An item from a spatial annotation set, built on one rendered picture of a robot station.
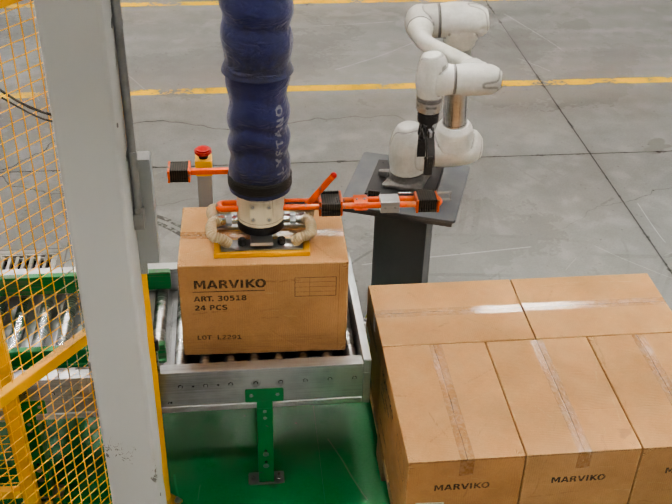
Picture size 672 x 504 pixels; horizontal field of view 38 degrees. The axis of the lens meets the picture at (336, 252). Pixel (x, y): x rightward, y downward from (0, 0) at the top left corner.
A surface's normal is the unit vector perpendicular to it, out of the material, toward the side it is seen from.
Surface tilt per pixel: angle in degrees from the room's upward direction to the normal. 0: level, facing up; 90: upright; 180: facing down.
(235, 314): 90
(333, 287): 90
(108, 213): 90
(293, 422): 0
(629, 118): 0
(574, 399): 0
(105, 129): 90
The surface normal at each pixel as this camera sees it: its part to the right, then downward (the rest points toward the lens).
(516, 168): 0.02, -0.83
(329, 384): 0.11, 0.55
